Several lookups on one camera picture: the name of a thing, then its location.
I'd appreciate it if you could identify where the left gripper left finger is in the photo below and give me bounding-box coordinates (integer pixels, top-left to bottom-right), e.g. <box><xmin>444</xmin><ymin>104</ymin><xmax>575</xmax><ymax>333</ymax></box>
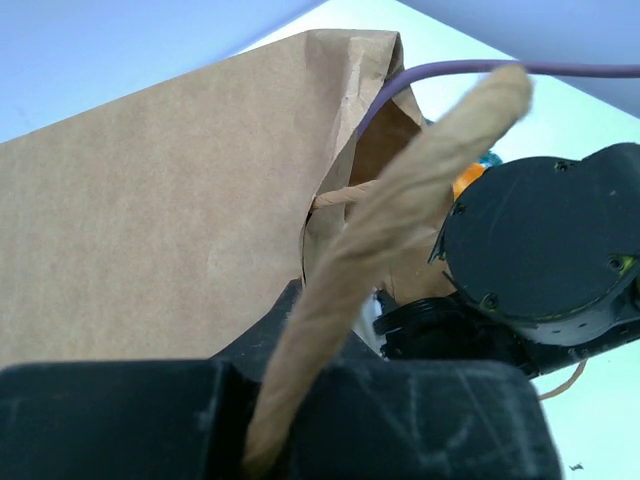
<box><xmin>1</xmin><ymin>280</ymin><xmax>301</xmax><ymax>479</ymax></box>

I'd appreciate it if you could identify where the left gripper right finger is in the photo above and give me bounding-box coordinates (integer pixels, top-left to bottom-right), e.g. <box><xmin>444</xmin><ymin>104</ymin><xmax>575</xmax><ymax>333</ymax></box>
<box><xmin>279</xmin><ymin>334</ymin><xmax>563</xmax><ymax>480</ymax></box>

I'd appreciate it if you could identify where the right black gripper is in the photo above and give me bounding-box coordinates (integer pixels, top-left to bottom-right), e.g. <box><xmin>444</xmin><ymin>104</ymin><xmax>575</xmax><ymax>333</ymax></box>
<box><xmin>374</xmin><ymin>143</ymin><xmax>639</xmax><ymax>378</ymax></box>

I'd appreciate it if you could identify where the long braided fake bread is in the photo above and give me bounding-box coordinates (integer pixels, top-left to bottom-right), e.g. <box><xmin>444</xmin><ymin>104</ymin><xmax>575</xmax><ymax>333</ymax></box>
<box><xmin>452</xmin><ymin>163</ymin><xmax>487</xmax><ymax>200</ymax></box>

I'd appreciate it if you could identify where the brown paper bag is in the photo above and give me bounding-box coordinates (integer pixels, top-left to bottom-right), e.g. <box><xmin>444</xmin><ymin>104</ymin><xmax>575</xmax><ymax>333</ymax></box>
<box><xmin>0</xmin><ymin>28</ymin><xmax>589</xmax><ymax>471</ymax></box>

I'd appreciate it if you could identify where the teal floral tray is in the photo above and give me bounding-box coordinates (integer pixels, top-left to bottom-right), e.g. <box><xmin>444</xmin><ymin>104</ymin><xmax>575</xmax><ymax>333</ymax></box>
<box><xmin>477</xmin><ymin>151</ymin><xmax>503</xmax><ymax>168</ymax></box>

